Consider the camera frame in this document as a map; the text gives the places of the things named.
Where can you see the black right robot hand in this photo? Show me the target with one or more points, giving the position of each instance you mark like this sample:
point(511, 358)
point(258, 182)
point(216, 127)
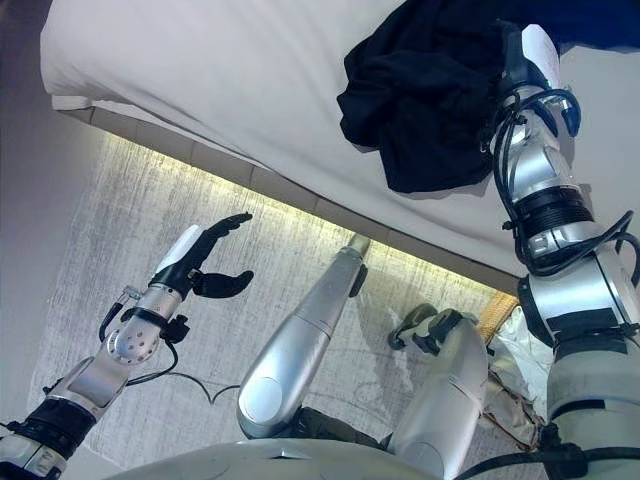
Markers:
point(537, 55)

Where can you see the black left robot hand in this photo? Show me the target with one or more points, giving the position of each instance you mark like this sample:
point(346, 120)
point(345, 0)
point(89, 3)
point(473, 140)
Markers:
point(180, 250)

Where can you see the black garment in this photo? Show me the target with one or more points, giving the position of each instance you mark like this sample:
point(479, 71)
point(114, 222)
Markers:
point(425, 100)

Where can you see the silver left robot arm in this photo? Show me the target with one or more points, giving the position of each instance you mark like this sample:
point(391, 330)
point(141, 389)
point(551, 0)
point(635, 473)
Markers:
point(90, 380)

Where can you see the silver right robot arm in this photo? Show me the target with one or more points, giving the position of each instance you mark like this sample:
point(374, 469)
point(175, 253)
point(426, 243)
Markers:
point(545, 165)

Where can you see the tan upholstered bed base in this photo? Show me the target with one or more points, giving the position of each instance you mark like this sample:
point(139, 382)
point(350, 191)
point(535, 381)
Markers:
point(300, 200)

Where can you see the bed with grey cover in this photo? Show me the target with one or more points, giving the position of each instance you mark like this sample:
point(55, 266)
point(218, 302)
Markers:
point(225, 60)

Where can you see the woven brown basket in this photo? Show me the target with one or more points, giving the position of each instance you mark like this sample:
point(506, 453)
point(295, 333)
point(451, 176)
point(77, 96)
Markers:
point(497, 310)

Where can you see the grey streaked rug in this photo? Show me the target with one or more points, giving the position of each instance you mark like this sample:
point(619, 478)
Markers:
point(150, 200)

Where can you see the silver left robot leg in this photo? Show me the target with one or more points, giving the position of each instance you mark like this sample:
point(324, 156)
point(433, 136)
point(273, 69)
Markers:
point(305, 330)

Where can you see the silver robot leg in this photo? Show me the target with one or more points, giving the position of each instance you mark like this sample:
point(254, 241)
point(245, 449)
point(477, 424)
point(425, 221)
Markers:
point(445, 390)
point(305, 330)

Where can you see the grey robot torso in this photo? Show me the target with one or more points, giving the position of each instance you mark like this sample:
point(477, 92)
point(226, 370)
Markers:
point(225, 465)

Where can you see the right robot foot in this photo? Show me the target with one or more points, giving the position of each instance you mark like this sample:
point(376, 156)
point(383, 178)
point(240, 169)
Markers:
point(415, 315)

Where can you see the silver right robot leg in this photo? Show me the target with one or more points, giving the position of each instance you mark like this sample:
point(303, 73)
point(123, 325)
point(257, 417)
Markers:
point(445, 390)

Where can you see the pale grey crumpled garment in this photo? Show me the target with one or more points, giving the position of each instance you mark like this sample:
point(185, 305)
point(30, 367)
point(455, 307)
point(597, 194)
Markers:
point(520, 360)

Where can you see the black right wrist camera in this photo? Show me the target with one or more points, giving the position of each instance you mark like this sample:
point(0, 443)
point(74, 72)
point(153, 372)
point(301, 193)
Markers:
point(572, 112)

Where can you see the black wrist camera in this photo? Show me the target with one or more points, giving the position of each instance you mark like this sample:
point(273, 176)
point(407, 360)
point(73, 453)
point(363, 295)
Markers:
point(178, 330)
point(572, 112)

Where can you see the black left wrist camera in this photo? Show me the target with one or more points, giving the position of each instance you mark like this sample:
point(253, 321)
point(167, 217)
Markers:
point(178, 330)

